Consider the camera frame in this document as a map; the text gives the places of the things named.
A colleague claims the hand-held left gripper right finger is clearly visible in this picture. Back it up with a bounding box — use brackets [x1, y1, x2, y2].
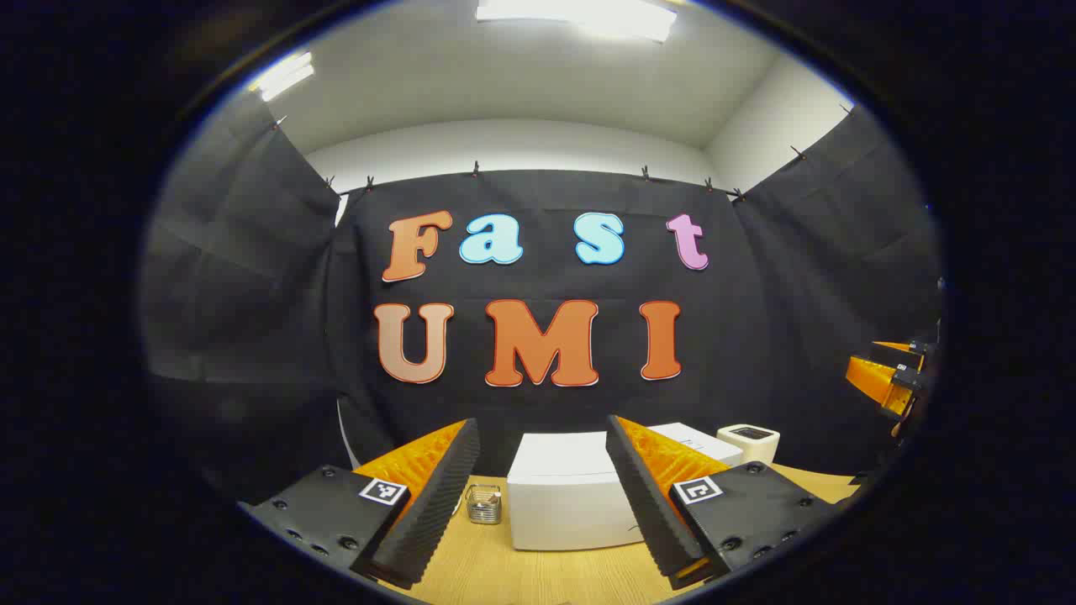
[605, 414, 840, 592]

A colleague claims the rectangular ceiling light panel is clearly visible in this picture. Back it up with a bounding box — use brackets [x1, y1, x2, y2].
[475, 0, 678, 43]

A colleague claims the long ceiling strip light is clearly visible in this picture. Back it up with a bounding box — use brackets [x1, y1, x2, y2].
[248, 52, 316, 102]

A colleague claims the white toaster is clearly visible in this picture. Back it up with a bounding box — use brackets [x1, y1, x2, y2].
[717, 424, 781, 466]

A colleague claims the white microwave oven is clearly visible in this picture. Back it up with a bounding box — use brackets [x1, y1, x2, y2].
[507, 423, 745, 551]

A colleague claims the metal mesh utensil holder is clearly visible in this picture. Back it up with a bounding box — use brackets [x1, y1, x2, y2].
[465, 484, 504, 526]

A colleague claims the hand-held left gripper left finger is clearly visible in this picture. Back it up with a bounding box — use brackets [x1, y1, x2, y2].
[238, 418, 482, 590]

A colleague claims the black backdrop cloth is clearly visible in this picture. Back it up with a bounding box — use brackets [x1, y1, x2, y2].
[139, 92, 947, 505]

